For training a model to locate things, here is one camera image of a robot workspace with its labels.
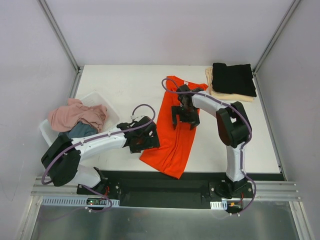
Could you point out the right aluminium frame post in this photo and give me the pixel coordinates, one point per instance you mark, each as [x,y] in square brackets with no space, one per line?
[276,35]

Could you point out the aluminium frame post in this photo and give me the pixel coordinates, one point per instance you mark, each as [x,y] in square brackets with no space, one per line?
[276,35]
[59,34]

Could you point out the left white cable duct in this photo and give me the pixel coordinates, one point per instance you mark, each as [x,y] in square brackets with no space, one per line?
[65,201]

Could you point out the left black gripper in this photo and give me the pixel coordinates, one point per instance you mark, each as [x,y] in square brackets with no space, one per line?
[144,139]

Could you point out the folded beige t shirt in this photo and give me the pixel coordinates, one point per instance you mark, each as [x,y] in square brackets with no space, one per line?
[224,96]

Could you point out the white cable duct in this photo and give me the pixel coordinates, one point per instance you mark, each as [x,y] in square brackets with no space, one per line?
[219,205]
[65,201]

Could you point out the white plastic basket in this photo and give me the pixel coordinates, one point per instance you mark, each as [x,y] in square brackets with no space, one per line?
[91,99]

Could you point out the blue grey t shirt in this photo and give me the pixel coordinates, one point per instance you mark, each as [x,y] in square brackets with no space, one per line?
[80,130]

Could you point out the left aluminium frame post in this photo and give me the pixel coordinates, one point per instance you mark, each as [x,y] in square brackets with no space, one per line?
[59,34]

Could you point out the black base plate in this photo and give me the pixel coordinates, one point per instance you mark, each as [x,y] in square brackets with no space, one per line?
[194,190]

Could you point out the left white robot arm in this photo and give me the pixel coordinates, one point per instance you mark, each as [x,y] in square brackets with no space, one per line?
[63,160]

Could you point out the orange t shirt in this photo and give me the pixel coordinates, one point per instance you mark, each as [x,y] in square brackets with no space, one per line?
[175,143]

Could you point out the folded black t shirt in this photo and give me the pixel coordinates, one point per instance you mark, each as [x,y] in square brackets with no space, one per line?
[233,79]

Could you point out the right white cable duct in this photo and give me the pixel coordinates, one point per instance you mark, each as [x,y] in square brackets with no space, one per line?
[219,205]

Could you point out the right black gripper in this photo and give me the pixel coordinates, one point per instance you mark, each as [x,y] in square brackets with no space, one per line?
[186,115]

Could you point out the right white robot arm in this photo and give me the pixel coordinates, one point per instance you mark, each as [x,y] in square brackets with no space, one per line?
[233,126]

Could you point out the pink t shirt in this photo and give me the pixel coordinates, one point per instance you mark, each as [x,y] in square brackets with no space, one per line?
[65,118]

